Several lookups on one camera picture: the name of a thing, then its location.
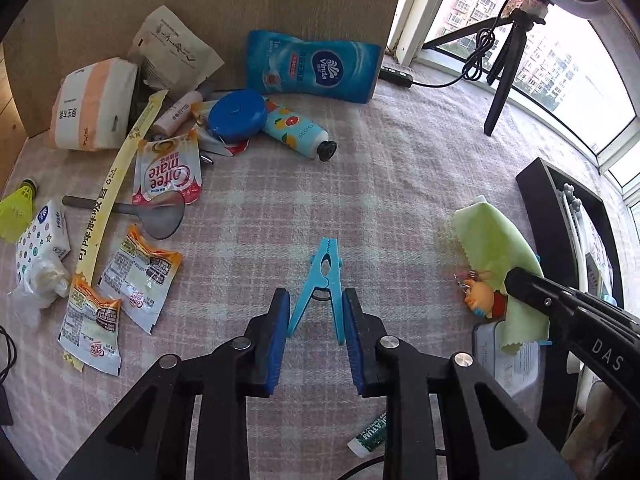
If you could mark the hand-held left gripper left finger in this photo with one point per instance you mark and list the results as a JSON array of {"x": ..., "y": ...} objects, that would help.
[{"x": 280, "y": 340}]

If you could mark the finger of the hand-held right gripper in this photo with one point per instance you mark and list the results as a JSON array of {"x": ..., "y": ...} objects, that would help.
[{"x": 575, "y": 320}]

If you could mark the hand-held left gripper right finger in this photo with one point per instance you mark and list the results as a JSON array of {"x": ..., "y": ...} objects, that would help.
[{"x": 354, "y": 345}]

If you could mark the blue clothespin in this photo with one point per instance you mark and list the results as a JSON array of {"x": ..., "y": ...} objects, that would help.
[{"x": 322, "y": 275}]

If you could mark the green cloth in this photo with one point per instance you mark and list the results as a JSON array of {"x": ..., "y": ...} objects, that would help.
[{"x": 492, "y": 245}]

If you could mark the black storage box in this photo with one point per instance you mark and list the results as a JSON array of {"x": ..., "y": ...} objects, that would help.
[{"x": 542, "y": 210}]

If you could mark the star-print tissue pack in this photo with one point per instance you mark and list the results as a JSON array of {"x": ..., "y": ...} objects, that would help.
[{"x": 42, "y": 237}]

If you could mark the yellow shuttlecock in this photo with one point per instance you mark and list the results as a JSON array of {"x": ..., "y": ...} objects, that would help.
[{"x": 15, "y": 205}]

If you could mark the clear plastic package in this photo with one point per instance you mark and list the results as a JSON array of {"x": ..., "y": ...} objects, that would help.
[{"x": 517, "y": 367}]

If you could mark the green white tube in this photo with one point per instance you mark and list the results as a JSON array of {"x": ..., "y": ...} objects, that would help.
[{"x": 370, "y": 437}]

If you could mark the orange creamer sachet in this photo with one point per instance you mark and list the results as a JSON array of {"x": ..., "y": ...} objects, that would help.
[
  {"x": 90, "y": 325},
  {"x": 140, "y": 275}
]

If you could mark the grey spoon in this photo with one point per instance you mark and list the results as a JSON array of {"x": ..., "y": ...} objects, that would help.
[{"x": 162, "y": 217}]

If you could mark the red creamer sachet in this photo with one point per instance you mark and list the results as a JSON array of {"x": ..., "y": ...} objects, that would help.
[{"x": 167, "y": 170}]

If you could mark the fruit-print hand cream tube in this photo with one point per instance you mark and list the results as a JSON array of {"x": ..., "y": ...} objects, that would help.
[{"x": 295, "y": 127}]

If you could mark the blue round tape measure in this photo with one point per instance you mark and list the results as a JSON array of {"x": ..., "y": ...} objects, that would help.
[{"x": 237, "y": 115}]

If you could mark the long yellow paper strip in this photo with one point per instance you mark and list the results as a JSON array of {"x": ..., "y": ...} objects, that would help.
[{"x": 117, "y": 170}]

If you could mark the black tripod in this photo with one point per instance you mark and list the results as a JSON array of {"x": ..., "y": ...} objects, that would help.
[{"x": 498, "y": 90}]

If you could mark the crumpled clear plastic wrapper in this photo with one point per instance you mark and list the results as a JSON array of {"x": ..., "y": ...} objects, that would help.
[{"x": 40, "y": 290}]

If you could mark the small white tube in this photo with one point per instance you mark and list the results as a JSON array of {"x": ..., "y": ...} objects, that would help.
[{"x": 175, "y": 115}]

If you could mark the black power strip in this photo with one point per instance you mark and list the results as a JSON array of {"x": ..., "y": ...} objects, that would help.
[{"x": 395, "y": 76}]

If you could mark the blue refill pouch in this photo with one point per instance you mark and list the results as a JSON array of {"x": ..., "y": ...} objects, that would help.
[{"x": 310, "y": 67}]

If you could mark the white orange tissue pack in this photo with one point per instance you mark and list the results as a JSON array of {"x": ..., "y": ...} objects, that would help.
[{"x": 92, "y": 105}]

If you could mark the crumpled white paper packet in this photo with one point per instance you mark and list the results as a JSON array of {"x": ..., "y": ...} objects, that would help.
[{"x": 175, "y": 45}]

